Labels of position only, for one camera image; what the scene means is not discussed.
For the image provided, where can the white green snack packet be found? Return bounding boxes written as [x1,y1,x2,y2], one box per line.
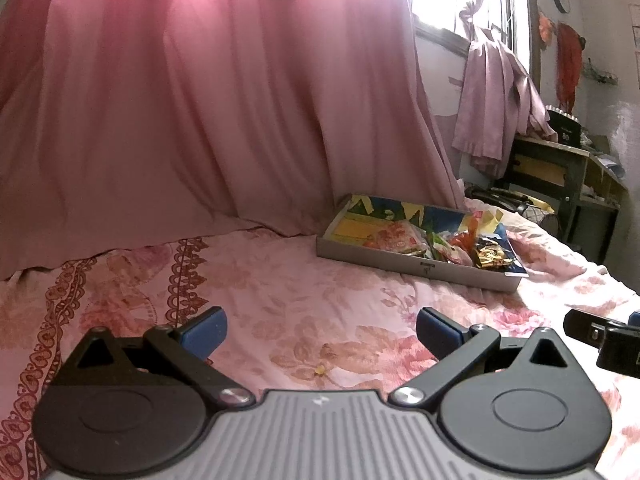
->
[422,230,453,261]

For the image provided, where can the orange wall ornament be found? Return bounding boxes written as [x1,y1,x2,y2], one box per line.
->
[537,10,557,48]

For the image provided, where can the wooden desk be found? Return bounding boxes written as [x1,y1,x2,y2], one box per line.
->
[502,132,628,266]

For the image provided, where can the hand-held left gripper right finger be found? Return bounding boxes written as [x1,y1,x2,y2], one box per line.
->
[387,306,592,411]

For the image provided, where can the gold snack packet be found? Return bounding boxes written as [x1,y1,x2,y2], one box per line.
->
[472,237,516,272]

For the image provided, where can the grey cardboard box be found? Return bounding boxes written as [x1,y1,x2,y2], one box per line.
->
[316,194,531,293]

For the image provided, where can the wall hook rack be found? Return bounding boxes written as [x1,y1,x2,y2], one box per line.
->
[582,60,618,86]

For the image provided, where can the pink snack packet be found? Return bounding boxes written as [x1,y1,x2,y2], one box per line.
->
[372,221,426,255]

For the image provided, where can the black box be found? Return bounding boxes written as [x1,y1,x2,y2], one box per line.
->
[545,107,583,150]

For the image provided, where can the pink floral blanket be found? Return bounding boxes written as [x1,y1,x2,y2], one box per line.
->
[0,197,640,480]

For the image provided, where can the yellow blue printed sheet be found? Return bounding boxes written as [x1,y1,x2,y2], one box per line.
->
[332,195,506,248]

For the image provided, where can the lilac hanging cloth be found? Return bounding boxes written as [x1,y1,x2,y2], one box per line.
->
[452,0,558,178]

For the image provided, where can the pink curtain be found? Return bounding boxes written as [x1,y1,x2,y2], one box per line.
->
[0,0,468,281]

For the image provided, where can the red wall ornament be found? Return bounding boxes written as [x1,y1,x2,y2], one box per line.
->
[555,22,586,111]

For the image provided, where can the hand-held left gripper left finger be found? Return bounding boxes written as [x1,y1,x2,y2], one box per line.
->
[50,306,257,411]

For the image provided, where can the black mesh bag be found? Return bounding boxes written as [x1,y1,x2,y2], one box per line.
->
[525,205,561,233]

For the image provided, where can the orange snack packet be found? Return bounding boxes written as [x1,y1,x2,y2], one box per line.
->
[447,215,481,263]

